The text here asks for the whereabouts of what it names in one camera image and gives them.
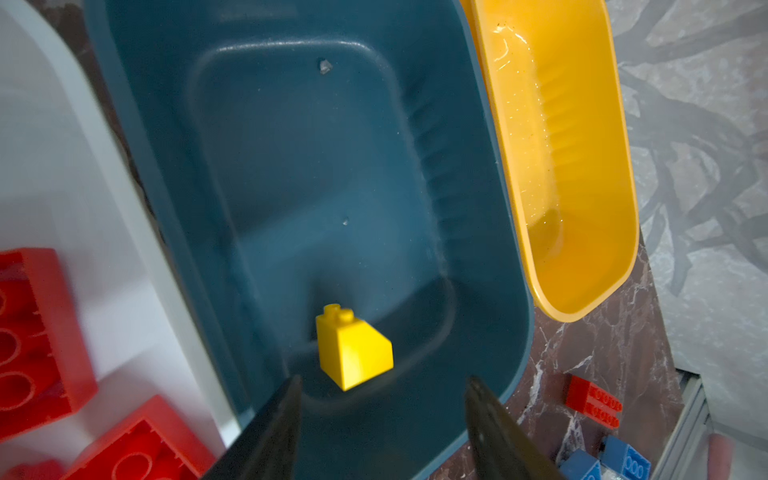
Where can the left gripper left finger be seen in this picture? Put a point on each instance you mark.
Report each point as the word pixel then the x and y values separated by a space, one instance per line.
pixel 267 447

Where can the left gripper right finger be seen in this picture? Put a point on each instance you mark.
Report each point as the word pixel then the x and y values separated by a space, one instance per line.
pixel 500 448

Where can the red brick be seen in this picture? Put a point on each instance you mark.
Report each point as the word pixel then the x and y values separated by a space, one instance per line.
pixel 153 442
pixel 587 398
pixel 46 372

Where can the small yellow sloped brick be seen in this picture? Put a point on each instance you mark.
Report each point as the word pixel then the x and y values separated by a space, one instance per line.
pixel 351 351

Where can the blue brick by right arm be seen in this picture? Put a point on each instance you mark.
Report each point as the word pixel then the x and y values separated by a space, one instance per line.
pixel 623 459

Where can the blue brick near right base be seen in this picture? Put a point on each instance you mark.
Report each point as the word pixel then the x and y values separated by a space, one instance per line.
pixel 581 466

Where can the teal plastic bin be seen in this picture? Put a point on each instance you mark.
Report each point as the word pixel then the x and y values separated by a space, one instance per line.
pixel 297 154

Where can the white plastic bin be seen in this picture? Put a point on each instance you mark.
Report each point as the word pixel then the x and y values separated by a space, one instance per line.
pixel 66 185

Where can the yellow plastic bin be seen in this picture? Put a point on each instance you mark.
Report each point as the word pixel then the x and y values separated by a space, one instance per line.
pixel 552 81

